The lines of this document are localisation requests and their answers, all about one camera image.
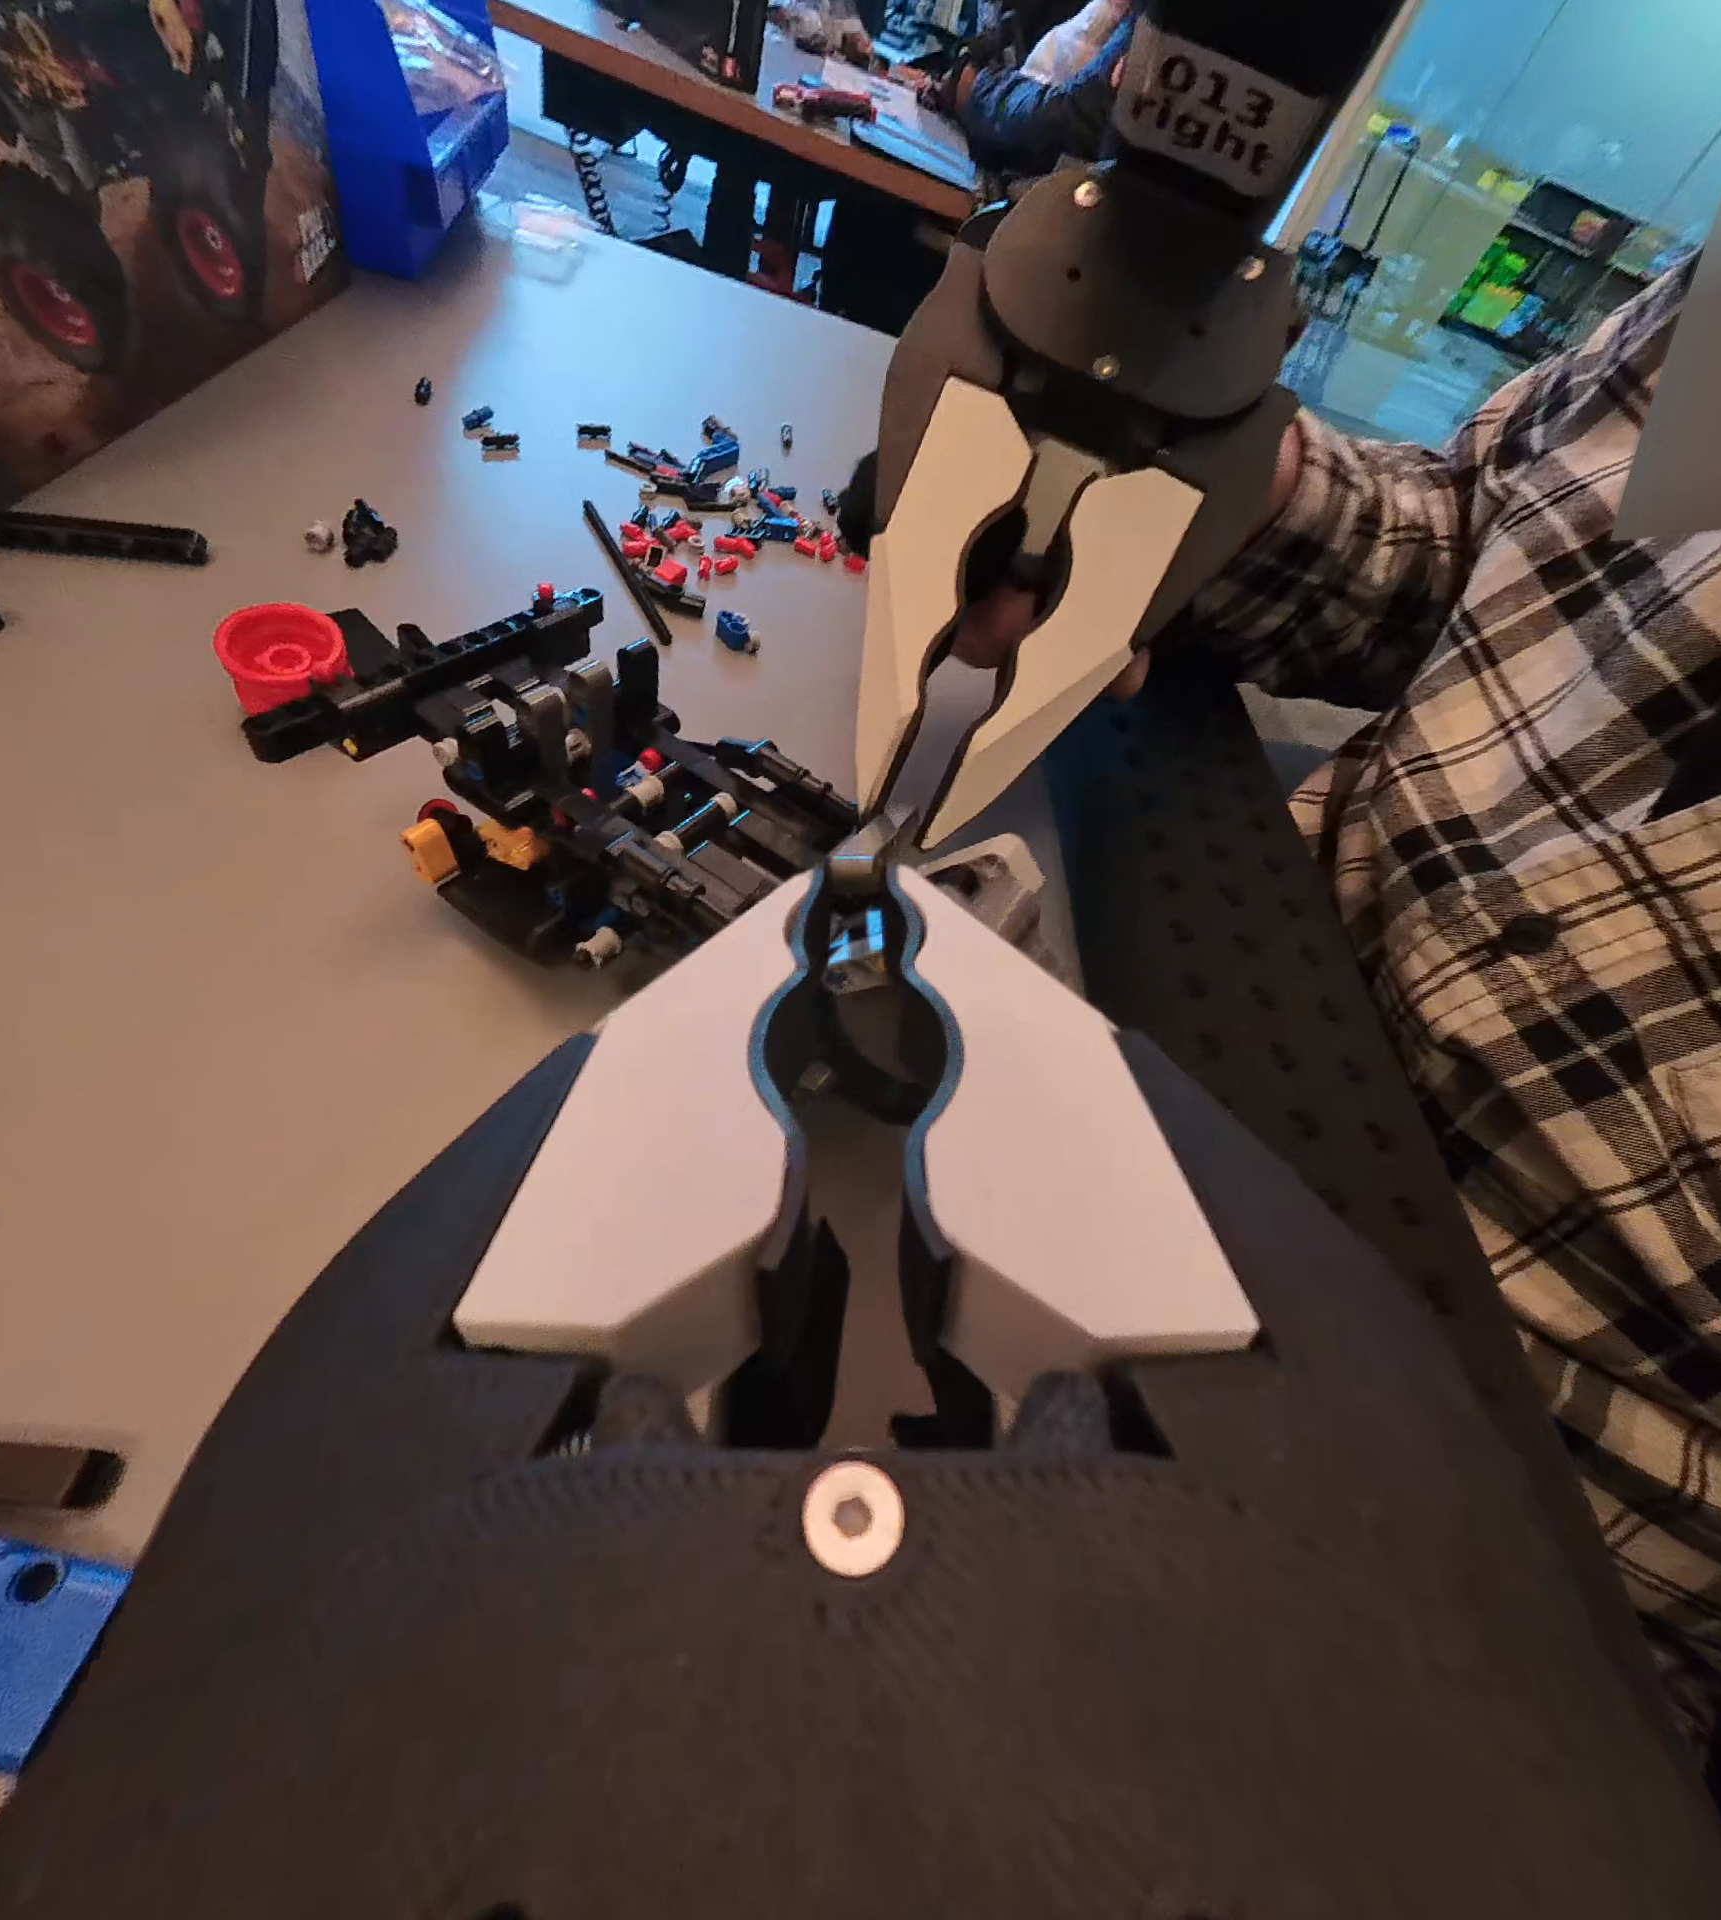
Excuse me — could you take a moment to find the blue storage bin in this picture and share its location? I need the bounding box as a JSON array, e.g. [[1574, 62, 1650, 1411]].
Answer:
[[304, 0, 508, 280]]

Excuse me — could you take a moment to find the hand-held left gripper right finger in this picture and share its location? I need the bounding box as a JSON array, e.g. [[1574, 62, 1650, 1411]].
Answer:
[[894, 863, 1264, 1422]]

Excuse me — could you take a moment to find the person's plaid shirt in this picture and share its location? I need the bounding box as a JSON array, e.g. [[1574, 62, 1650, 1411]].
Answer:
[[1287, 516, 1721, 1780]]

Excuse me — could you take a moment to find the pile of small building pieces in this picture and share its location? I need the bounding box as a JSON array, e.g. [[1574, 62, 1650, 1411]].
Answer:
[[573, 411, 868, 662]]

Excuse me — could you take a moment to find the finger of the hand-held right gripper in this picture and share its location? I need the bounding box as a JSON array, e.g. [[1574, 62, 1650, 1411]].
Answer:
[[855, 373, 1036, 821], [925, 473, 1204, 852]]

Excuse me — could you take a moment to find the red wheel rim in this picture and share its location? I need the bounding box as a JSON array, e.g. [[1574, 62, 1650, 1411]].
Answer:
[[211, 604, 352, 717]]

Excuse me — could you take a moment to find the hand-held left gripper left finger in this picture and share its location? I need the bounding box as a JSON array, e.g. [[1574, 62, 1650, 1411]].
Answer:
[[452, 866, 815, 1438]]

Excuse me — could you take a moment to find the wooden table with clutter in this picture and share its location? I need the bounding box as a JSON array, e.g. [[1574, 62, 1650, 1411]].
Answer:
[[492, 0, 985, 293]]

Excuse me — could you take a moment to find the long black beam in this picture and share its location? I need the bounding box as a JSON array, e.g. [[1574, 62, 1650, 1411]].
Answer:
[[0, 506, 211, 570]]

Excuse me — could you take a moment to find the cluttered storage shelf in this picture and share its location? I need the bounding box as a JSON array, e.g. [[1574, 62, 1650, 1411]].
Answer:
[[1437, 163, 1695, 370]]

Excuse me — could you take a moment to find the grey desk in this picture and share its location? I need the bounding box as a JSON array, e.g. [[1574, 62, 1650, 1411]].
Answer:
[[0, 223, 1102, 1878]]

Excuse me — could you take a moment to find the long black axle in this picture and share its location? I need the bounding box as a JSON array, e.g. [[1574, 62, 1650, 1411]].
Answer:
[[582, 498, 675, 647]]

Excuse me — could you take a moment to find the toy truck chassis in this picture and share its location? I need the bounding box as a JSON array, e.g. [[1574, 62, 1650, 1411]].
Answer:
[[242, 582, 1086, 1000]]

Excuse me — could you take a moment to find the dark blue cloth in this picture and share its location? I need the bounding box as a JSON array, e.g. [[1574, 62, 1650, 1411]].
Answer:
[[950, 0, 1135, 169]]

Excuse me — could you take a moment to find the person's right forearm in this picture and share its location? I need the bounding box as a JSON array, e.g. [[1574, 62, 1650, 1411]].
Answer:
[[1191, 254, 1703, 710]]

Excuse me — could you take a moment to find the black smooth beam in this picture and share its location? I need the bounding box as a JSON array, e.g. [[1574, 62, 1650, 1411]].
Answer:
[[0, 1431, 126, 1511]]

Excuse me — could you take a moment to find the monster truck toy box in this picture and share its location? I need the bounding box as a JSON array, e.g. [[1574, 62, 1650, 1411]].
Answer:
[[0, 0, 352, 512]]

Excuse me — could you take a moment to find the clear plastic parts bag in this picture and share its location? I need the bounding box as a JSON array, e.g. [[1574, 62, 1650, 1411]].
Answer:
[[379, 0, 508, 168]]

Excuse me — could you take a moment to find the black axle connector piece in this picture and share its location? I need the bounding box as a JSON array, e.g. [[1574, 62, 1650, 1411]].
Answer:
[[815, 815, 910, 1003]]

